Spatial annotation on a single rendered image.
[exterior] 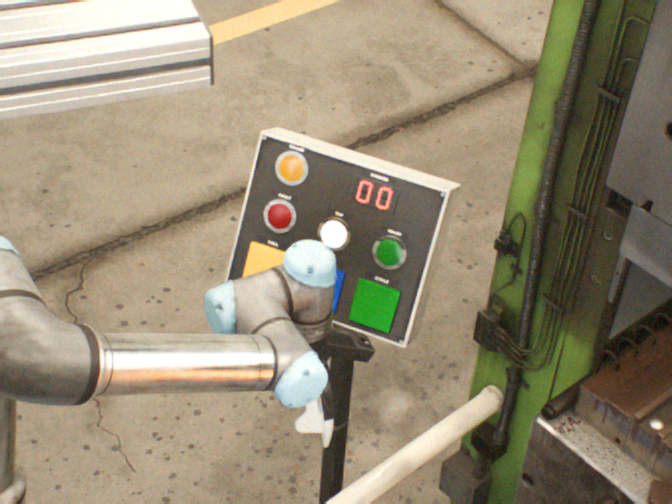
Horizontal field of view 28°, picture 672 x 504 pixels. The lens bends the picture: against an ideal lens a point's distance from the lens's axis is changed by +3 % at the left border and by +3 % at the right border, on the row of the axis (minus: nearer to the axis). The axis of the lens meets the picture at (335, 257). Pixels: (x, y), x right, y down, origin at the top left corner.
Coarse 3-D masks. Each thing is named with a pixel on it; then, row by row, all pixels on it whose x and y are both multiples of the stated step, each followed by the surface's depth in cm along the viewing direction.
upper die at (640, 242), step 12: (648, 204) 187; (636, 216) 188; (648, 216) 186; (636, 228) 189; (648, 228) 187; (660, 228) 186; (624, 240) 192; (636, 240) 190; (648, 240) 188; (660, 240) 187; (624, 252) 193; (636, 252) 191; (648, 252) 189; (660, 252) 188; (636, 264) 192; (648, 264) 190; (660, 264) 189; (660, 276) 190
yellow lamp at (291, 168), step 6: (288, 156) 220; (294, 156) 220; (282, 162) 221; (288, 162) 220; (294, 162) 220; (300, 162) 220; (282, 168) 221; (288, 168) 220; (294, 168) 220; (300, 168) 220; (282, 174) 221; (288, 174) 221; (294, 174) 220; (300, 174) 220; (288, 180) 221; (294, 180) 221
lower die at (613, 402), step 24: (624, 360) 218; (648, 360) 219; (600, 384) 214; (624, 384) 213; (648, 384) 213; (576, 408) 217; (600, 408) 213; (624, 408) 209; (648, 408) 208; (624, 432) 211; (648, 456) 209
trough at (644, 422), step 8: (656, 408) 209; (664, 408) 211; (648, 416) 209; (656, 416) 209; (664, 416) 209; (640, 424) 208; (648, 424) 208; (664, 424) 208; (648, 432) 207; (656, 432) 207
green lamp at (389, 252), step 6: (384, 240) 217; (390, 240) 217; (378, 246) 218; (384, 246) 217; (390, 246) 217; (396, 246) 217; (378, 252) 218; (384, 252) 218; (390, 252) 217; (396, 252) 217; (378, 258) 218; (384, 258) 218; (390, 258) 217; (396, 258) 217; (390, 264) 218
